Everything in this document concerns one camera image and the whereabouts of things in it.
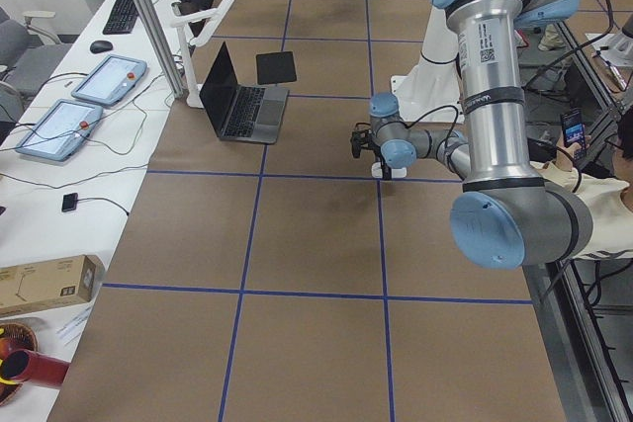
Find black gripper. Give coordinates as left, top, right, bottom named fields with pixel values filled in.
left=376, top=154, right=393, bottom=181

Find white computer mouse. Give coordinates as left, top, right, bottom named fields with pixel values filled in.
left=371, top=162, right=407, bottom=180

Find black mouse pad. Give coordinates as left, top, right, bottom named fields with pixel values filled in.
left=255, top=51, right=297, bottom=85

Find grey laptop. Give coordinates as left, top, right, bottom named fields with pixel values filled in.
left=200, top=42, right=290, bottom=144

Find white desk lamp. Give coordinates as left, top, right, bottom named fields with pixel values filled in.
left=169, top=0, right=235, bottom=109

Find black desk mouse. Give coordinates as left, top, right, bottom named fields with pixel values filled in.
left=89, top=40, right=114, bottom=54

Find smartphone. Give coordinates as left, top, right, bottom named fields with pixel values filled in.
left=560, top=108, right=587, bottom=160

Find black keyboard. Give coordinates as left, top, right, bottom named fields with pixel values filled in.
left=102, top=0, right=138, bottom=35

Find person in cream sweater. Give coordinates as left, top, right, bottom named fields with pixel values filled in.
left=533, top=110, right=632, bottom=260

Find far teach pendant tablet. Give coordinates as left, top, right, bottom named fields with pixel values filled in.
left=71, top=54, right=147, bottom=107

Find teach pendant tablet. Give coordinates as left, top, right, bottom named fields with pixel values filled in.
left=71, top=54, right=147, bottom=107
left=16, top=100, right=104, bottom=162

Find office chair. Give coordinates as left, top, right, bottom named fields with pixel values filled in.
left=1, top=9, right=71, bottom=122

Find near teach pendant tablet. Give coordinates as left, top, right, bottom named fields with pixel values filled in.
left=16, top=100, right=104, bottom=162

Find small black puck device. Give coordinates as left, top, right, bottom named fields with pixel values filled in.
left=61, top=193, right=79, bottom=212

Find cardboard box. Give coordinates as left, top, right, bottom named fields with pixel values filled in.
left=1, top=255, right=104, bottom=317

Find red cylinder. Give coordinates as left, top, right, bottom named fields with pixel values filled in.
left=1, top=349, right=70, bottom=388

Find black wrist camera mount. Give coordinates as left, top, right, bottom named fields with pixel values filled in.
left=350, top=128, right=373, bottom=159

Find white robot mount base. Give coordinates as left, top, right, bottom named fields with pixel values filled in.
left=391, top=6, right=464, bottom=124

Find aluminium frame post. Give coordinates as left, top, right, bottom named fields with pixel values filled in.
left=134, top=0, right=185, bottom=99

